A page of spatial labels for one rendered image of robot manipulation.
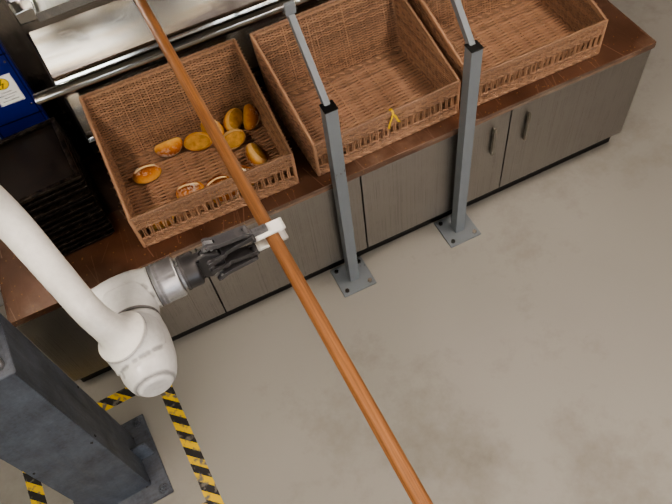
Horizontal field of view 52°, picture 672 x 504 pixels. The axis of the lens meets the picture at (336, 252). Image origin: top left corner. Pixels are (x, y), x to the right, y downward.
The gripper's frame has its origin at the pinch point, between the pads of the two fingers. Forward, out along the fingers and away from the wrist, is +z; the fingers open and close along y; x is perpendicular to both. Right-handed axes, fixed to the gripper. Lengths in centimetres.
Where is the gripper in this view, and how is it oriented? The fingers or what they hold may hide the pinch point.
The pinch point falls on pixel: (270, 234)
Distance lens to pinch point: 147.0
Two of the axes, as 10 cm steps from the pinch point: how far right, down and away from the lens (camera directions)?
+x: 4.4, 7.3, -5.2
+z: 8.9, -4.1, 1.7
